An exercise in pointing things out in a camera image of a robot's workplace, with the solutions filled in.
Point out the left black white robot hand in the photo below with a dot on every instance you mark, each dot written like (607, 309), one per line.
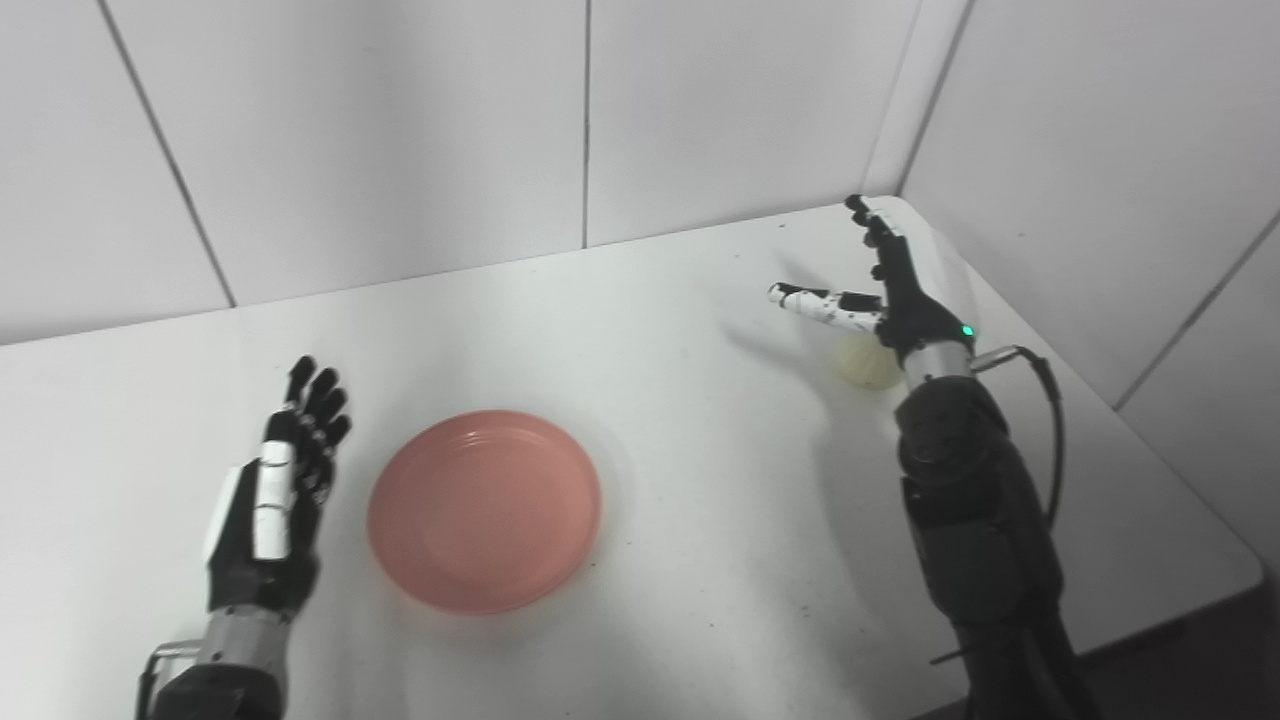
(270, 510)

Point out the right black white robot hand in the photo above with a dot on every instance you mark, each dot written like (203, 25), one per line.
(900, 295)

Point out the white steamed bun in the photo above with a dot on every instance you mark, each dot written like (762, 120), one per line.
(862, 364)

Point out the pink round plate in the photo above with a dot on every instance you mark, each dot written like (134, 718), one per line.
(484, 511)

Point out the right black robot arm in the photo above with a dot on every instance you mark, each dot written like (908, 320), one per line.
(975, 520)

